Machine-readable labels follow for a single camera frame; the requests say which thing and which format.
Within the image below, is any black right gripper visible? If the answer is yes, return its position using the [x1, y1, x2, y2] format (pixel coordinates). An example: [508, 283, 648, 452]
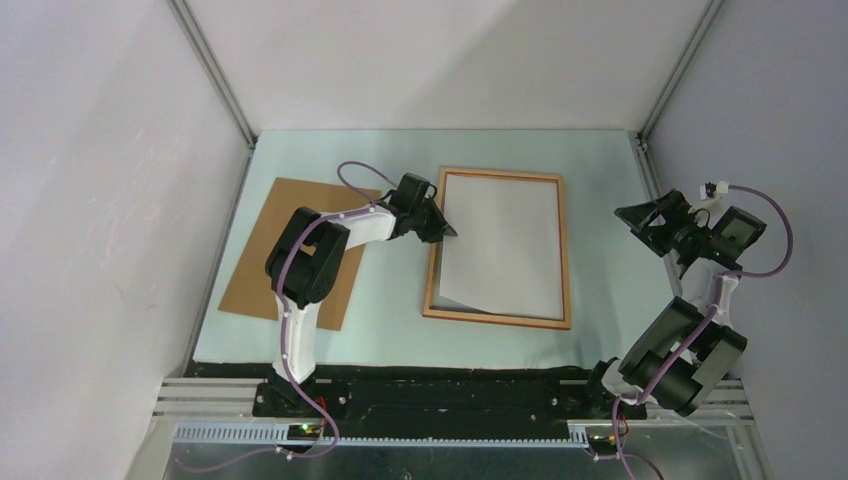
[614, 189, 710, 258]

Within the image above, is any sunset landscape photo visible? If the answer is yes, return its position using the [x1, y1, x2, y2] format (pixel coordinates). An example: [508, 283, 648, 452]
[438, 174, 567, 321]

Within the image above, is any wooden picture frame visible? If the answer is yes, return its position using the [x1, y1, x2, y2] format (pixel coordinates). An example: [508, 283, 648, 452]
[422, 167, 572, 330]

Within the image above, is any brown fibreboard backing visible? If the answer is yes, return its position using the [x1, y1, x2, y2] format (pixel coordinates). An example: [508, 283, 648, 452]
[218, 178, 365, 331]

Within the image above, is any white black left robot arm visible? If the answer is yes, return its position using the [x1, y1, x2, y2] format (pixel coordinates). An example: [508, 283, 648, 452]
[265, 173, 458, 417]

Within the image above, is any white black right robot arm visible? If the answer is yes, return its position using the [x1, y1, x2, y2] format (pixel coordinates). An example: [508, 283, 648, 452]
[581, 184, 767, 418]

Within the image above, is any aluminium rail right side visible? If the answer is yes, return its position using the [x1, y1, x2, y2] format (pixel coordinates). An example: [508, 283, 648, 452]
[632, 0, 727, 364]

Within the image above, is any aluminium rail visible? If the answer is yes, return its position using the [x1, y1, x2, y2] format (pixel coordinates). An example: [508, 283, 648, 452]
[154, 378, 755, 428]
[632, 0, 727, 364]
[168, 0, 258, 376]

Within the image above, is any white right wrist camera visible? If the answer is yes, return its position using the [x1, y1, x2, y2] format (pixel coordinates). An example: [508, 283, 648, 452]
[699, 181, 730, 201]

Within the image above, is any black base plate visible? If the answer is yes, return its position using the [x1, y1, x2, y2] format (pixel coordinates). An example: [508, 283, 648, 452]
[252, 378, 612, 439]

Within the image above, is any grey slotted cable duct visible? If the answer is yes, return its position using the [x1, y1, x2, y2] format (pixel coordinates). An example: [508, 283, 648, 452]
[173, 422, 589, 449]

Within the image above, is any aluminium rail left side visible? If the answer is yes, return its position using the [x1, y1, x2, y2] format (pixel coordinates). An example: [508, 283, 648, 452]
[168, 0, 258, 376]

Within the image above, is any aluminium front rail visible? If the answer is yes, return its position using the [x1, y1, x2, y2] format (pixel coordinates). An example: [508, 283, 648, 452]
[154, 378, 755, 428]

